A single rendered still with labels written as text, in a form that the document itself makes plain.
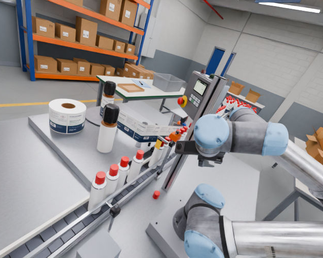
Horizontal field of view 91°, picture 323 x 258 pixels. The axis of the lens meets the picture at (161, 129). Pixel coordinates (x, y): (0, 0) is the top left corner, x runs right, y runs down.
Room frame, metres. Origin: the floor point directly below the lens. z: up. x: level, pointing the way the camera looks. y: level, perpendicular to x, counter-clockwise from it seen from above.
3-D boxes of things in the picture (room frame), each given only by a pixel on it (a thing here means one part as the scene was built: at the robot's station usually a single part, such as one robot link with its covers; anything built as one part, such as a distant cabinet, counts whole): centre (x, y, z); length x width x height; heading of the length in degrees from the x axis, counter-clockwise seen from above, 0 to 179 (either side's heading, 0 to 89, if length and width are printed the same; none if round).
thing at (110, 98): (1.11, 0.47, 1.04); 0.09 x 0.09 x 0.29
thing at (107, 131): (0.75, 0.29, 1.03); 0.09 x 0.09 x 0.30
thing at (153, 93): (2.92, 0.40, 0.40); 1.90 x 0.75 x 0.80; 148
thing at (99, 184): (0.39, 0.14, 0.98); 0.05 x 0.05 x 0.20
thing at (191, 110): (0.76, -0.12, 1.38); 0.17 x 0.10 x 0.19; 30
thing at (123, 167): (0.51, 0.10, 0.98); 0.05 x 0.05 x 0.20
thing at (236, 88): (6.09, -1.98, 0.96); 0.44 x 0.44 x 0.37; 56
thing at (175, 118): (1.12, -0.10, 1.01); 0.14 x 0.13 x 0.26; 155
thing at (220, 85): (0.68, -0.15, 1.17); 0.04 x 0.04 x 0.67; 65
